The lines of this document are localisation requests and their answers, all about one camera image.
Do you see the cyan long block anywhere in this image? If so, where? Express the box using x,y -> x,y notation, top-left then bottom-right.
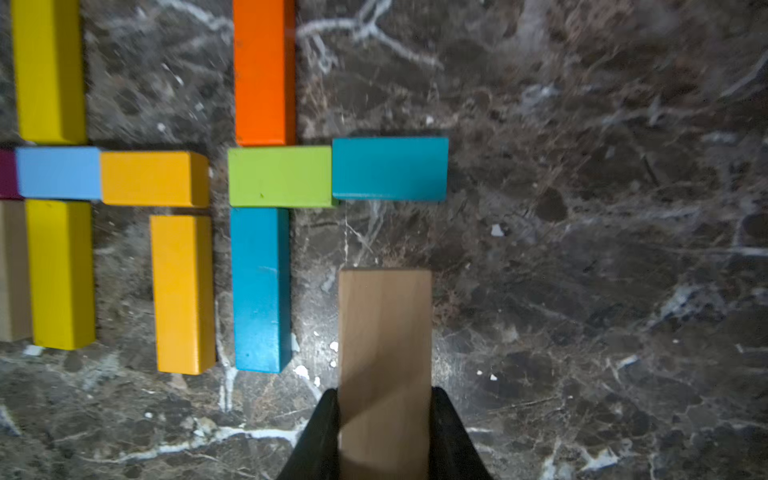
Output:
230,208 -> 292,374

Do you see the orange long block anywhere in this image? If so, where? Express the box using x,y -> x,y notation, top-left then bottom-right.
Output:
233,0 -> 297,146

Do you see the teal short block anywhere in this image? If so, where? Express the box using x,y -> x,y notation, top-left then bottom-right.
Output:
332,137 -> 449,202

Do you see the light blue short block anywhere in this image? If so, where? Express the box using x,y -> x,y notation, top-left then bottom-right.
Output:
15,146 -> 103,201

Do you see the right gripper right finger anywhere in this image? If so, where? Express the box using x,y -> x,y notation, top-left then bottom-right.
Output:
429,387 -> 492,480

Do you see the tan wood long block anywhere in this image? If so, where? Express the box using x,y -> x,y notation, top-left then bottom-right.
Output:
1,200 -> 32,342

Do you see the lime green short block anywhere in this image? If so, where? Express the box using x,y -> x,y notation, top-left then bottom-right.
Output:
228,146 -> 336,208

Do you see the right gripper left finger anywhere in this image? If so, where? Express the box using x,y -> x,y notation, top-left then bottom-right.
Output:
277,388 -> 340,480

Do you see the magenta block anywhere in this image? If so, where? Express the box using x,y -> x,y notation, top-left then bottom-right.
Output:
0,150 -> 22,200

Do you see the yellow block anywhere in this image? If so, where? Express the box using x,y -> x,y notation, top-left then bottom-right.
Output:
25,200 -> 96,350
10,0 -> 87,145

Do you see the amber short block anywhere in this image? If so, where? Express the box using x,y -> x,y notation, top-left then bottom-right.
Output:
100,151 -> 210,208

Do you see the natural wood long block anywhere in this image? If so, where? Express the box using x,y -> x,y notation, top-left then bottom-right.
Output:
338,269 -> 433,479

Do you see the amber long block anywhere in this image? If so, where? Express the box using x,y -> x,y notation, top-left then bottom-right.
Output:
150,215 -> 216,375

